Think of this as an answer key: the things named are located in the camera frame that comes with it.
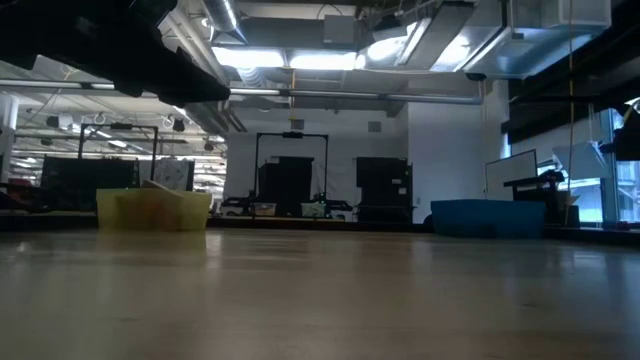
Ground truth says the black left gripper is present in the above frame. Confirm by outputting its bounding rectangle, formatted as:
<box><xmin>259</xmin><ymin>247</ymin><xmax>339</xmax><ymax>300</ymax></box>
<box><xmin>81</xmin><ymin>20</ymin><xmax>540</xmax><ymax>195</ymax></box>
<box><xmin>34</xmin><ymin>22</ymin><xmax>230</xmax><ymax>107</ymax></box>

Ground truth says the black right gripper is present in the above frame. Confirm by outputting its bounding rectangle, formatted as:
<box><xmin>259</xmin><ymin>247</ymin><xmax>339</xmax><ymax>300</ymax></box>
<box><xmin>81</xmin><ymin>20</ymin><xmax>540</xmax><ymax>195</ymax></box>
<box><xmin>613</xmin><ymin>102</ymin><xmax>640</xmax><ymax>161</ymax></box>

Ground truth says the window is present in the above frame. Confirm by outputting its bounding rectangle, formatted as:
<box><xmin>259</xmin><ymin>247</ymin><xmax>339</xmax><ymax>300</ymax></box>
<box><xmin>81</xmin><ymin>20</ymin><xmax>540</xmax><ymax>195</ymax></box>
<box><xmin>599</xmin><ymin>115</ymin><xmax>640</xmax><ymax>224</ymax></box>

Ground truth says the ceiling light panel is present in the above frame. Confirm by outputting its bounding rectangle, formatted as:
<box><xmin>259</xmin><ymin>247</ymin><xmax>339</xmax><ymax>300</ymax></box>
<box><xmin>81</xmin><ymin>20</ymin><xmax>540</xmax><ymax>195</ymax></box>
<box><xmin>212</xmin><ymin>47</ymin><xmax>359</xmax><ymax>71</ymax></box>

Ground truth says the white printed board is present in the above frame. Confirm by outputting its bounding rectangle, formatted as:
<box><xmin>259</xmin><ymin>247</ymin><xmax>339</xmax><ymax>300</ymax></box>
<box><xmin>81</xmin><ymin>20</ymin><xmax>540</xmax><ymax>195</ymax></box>
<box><xmin>138</xmin><ymin>158</ymin><xmax>195</xmax><ymax>193</ymax></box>

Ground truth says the cluttered black desk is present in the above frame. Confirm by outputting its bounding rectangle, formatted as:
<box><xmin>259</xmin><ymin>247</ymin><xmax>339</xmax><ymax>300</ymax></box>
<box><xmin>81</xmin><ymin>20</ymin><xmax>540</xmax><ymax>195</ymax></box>
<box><xmin>503</xmin><ymin>169</ymin><xmax>581</xmax><ymax>225</ymax></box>

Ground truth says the whiteboard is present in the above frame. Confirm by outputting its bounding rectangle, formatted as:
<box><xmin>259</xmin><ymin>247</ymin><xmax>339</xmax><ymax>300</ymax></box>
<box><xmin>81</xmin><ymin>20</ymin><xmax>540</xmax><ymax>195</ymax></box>
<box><xmin>484</xmin><ymin>149</ymin><xmax>539</xmax><ymax>202</ymax></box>

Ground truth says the black monitor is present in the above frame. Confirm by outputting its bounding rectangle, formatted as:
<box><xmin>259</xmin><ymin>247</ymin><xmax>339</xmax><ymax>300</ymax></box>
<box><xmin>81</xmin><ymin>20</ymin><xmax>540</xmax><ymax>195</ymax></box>
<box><xmin>40</xmin><ymin>155</ymin><xmax>140</xmax><ymax>211</ymax></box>

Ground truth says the yellow plastic bin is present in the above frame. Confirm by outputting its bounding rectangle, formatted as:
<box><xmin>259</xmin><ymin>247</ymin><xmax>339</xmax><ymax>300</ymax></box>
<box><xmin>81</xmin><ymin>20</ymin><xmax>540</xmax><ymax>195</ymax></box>
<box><xmin>95</xmin><ymin>187</ymin><xmax>213</xmax><ymax>232</ymax></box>

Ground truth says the blue plastic bin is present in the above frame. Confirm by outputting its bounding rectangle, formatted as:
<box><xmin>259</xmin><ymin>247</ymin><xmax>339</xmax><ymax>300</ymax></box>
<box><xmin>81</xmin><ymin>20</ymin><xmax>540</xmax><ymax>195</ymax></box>
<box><xmin>430</xmin><ymin>199</ymin><xmax>548</xmax><ymax>240</ymax></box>

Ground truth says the silver round duct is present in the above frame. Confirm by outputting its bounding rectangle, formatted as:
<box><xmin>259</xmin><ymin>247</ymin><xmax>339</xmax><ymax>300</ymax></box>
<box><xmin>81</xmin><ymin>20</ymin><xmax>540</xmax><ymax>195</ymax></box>
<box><xmin>199</xmin><ymin>0</ymin><xmax>249</xmax><ymax>46</ymax></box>

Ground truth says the black gantry frame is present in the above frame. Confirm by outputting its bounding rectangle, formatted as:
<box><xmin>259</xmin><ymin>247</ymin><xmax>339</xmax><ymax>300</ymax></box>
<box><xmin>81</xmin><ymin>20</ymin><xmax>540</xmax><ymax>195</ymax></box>
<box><xmin>254</xmin><ymin>132</ymin><xmax>330</xmax><ymax>214</ymax></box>
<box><xmin>78</xmin><ymin>123</ymin><xmax>159</xmax><ymax>192</ymax></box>

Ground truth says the large silver duct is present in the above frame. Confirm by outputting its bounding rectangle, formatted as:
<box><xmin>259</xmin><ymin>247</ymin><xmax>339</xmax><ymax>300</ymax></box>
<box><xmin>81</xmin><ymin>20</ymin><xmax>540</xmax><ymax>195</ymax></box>
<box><xmin>429</xmin><ymin>0</ymin><xmax>612</xmax><ymax>80</ymax></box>

